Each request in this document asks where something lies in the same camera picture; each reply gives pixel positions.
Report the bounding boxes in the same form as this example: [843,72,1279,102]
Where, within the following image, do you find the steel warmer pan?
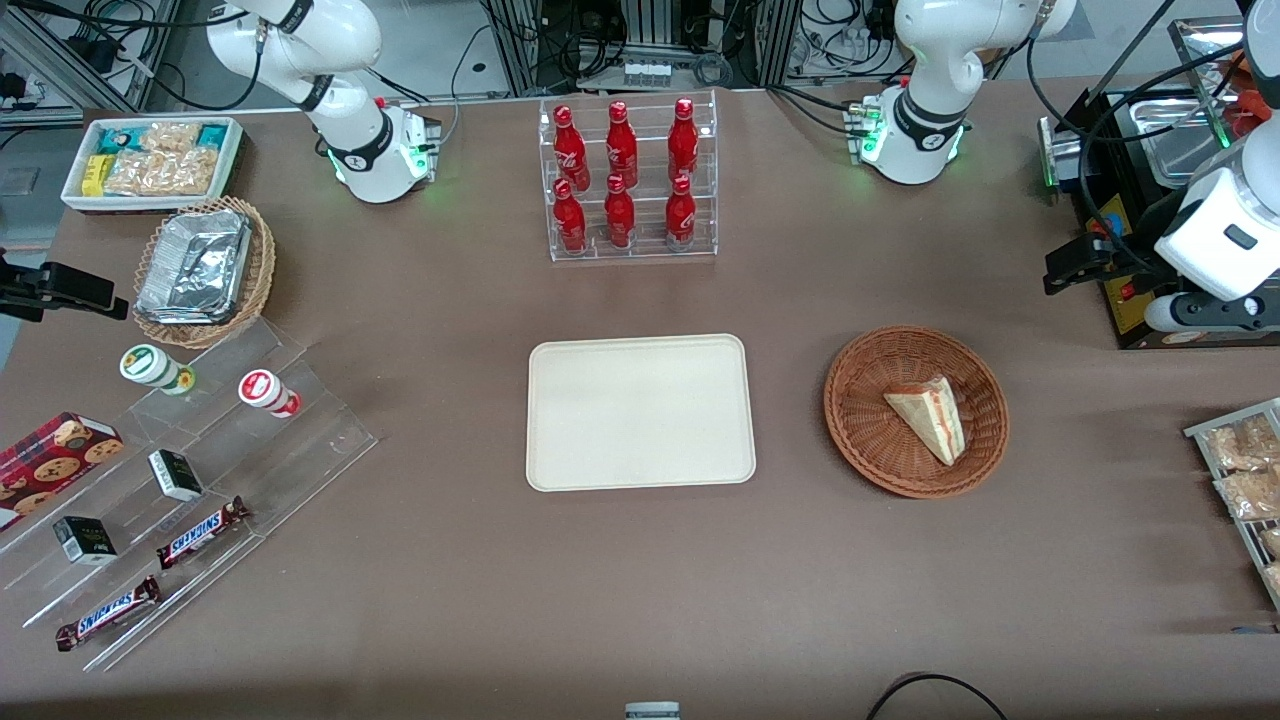
[1128,93,1233,189]

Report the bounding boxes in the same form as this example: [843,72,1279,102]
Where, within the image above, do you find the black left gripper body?
[1076,214,1166,293]

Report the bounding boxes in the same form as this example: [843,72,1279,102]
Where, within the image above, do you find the tray of packaged pastries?
[1184,397,1280,613]

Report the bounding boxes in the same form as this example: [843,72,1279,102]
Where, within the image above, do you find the green-lidded small drink bottle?
[119,344,196,395]

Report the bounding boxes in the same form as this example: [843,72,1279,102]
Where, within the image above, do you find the silver box with green light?
[1037,114,1088,193]

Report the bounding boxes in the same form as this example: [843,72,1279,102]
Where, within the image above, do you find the small black carton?
[148,449,204,502]
[53,516,118,565]

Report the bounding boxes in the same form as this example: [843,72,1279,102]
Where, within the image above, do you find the stacked aluminium foil containers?
[136,210,252,326]

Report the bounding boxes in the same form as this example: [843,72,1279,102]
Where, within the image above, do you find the clear peanut snack bag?
[104,148,220,197]

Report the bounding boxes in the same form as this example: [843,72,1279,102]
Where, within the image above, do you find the clear acrylic stepped stand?
[0,318,379,673]

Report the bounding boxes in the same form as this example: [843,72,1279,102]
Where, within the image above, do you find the Snickers chocolate bar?
[55,575,162,652]
[156,496,251,571]

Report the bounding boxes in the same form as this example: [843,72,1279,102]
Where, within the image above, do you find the red-lidded small drink bottle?
[238,369,302,419]

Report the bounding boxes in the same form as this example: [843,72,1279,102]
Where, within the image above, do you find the black food warmer cabinet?
[1062,18,1280,351]

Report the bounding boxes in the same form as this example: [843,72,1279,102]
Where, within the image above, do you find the round brown wicker basket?
[824,325,1010,499]

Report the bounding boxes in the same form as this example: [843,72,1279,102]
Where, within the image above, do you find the triangular sandwich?
[884,375,967,467]

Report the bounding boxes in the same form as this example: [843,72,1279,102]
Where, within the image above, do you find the white rectangular snack bin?
[61,116,245,213]

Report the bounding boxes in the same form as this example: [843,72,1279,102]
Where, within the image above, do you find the black clamp device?
[0,248,130,323]

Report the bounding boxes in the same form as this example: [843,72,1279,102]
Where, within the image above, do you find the clear acrylic bottle rack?
[538,90,719,263]

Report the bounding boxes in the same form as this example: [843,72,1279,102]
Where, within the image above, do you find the cream plastic tray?
[526,334,757,493]

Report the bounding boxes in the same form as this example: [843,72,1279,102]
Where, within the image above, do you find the red cookie box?
[0,412,125,533]

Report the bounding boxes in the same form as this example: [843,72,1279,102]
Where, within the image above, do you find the black cable loop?
[865,673,1009,720]

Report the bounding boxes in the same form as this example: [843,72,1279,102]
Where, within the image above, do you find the oval light wicker basket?
[132,196,277,349]

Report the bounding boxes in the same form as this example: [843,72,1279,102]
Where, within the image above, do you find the clear bag of crackers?
[1214,470,1280,522]
[1204,414,1280,472]

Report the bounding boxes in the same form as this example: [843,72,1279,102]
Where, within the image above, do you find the red cola bottle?
[604,174,636,249]
[553,105,590,191]
[668,97,699,186]
[665,175,697,251]
[553,178,588,253]
[606,100,639,189]

